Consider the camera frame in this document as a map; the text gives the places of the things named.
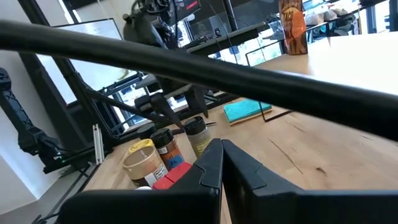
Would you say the teal yellow sponge cloth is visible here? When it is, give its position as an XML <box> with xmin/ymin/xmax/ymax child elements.
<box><xmin>223</xmin><ymin>98</ymin><xmax>273</xmax><ymax>126</ymax></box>

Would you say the red lid spice tin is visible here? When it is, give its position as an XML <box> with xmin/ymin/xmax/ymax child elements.
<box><xmin>152</xmin><ymin>161</ymin><xmax>193</xmax><ymax>190</ymax></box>

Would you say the orange spice jar black lid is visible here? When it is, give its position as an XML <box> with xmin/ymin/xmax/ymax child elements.
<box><xmin>150</xmin><ymin>128</ymin><xmax>185</xmax><ymax>171</ymax></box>

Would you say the black metal rig frame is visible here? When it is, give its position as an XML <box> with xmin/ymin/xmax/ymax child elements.
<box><xmin>17</xmin><ymin>0</ymin><xmax>125</xmax><ymax>147</ymax></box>

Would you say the orange taco seasoning bag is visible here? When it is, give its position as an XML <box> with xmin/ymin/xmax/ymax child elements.
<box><xmin>278</xmin><ymin>0</ymin><xmax>308</xmax><ymax>56</ymax></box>

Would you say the thyme jar blue label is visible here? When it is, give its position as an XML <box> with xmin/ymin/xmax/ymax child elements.
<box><xmin>183</xmin><ymin>116</ymin><xmax>213</xmax><ymax>159</ymax></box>

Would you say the black desk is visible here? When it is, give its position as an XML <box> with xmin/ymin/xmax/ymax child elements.
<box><xmin>183</xmin><ymin>21</ymin><xmax>270</xmax><ymax>57</ymax></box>

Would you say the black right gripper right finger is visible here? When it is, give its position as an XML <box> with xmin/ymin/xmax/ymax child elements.
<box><xmin>221</xmin><ymin>139</ymin><xmax>398</xmax><ymax>224</ymax></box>

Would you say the purple label jar black lid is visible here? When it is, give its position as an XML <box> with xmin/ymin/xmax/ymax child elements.
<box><xmin>136</xmin><ymin>123</ymin><xmax>158</xmax><ymax>141</ymax></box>

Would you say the wooden shelf black metal frame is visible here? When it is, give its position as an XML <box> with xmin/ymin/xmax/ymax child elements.
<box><xmin>244</xmin><ymin>30</ymin><xmax>398</xmax><ymax>123</ymax></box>

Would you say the yellow lid chili onion jar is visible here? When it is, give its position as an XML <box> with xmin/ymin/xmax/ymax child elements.
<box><xmin>128</xmin><ymin>139</ymin><xmax>155</xmax><ymax>156</ymax></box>

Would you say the white metal strip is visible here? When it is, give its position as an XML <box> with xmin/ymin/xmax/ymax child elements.
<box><xmin>92</xmin><ymin>123</ymin><xmax>106</xmax><ymax>165</ymax></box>

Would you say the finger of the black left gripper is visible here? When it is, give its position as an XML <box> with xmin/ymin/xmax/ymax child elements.
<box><xmin>192</xmin><ymin>86</ymin><xmax>209</xmax><ymax>119</ymax></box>
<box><xmin>150</xmin><ymin>92</ymin><xmax>184</xmax><ymax>129</ymax></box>

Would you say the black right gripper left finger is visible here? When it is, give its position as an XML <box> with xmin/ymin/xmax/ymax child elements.
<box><xmin>58</xmin><ymin>138</ymin><xmax>224</xmax><ymax>224</ymax></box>

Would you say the tan lid furikake jar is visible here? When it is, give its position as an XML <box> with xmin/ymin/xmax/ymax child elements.
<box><xmin>123</xmin><ymin>146</ymin><xmax>169</xmax><ymax>189</ymax></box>

